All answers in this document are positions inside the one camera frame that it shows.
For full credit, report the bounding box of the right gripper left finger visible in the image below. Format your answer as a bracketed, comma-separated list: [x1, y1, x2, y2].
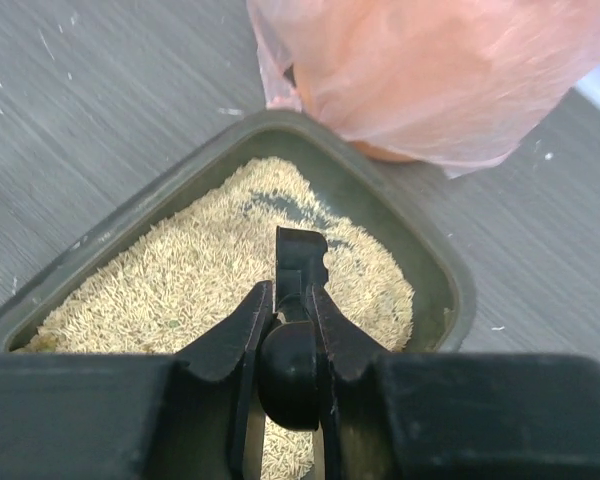
[175, 281, 273, 479]

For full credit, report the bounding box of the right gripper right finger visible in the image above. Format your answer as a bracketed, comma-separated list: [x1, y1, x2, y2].
[306, 285, 380, 479]

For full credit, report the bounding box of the black slotted litter scoop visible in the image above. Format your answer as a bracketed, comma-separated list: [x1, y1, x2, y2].
[258, 227, 329, 431]

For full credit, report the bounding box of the dark green litter box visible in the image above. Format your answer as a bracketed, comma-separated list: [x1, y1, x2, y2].
[0, 111, 476, 352]

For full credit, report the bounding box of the beige cat litter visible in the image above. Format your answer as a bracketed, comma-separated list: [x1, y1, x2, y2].
[14, 156, 415, 480]

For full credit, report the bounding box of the bin with orange liner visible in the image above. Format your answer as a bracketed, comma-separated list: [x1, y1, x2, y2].
[247, 1, 600, 175]

